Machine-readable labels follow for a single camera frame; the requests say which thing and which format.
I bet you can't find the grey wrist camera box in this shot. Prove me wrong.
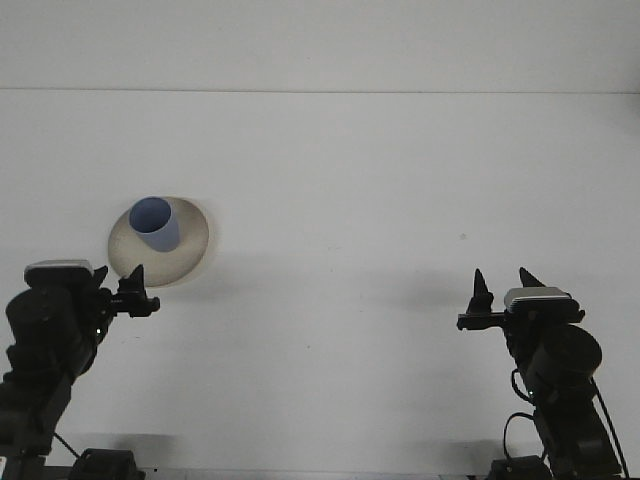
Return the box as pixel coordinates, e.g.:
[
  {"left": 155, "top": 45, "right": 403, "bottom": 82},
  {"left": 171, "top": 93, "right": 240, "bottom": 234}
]
[
  {"left": 502, "top": 285, "right": 577, "bottom": 314},
  {"left": 23, "top": 258, "right": 96, "bottom": 287}
]

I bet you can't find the pale blue cup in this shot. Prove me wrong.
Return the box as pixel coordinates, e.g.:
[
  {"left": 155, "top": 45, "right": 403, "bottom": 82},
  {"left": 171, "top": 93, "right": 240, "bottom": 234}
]
[{"left": 128, "top": 196, "right": 181, "bottom": 254}]

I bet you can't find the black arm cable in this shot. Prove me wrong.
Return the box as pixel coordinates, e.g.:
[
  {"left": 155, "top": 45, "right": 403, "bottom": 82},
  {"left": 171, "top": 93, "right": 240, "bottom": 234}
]
[
  {"left": 52, "top": 432, "right": 82, "bottom": 461},
  {"left": 501, "top": 369, "right": 630, "bottom": 476}
]

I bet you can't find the pale round plate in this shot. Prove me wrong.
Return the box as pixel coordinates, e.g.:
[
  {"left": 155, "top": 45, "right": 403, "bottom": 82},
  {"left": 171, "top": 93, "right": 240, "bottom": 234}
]
[{"left": 107, "top": 195, "right": 220, "bottom": 289}]

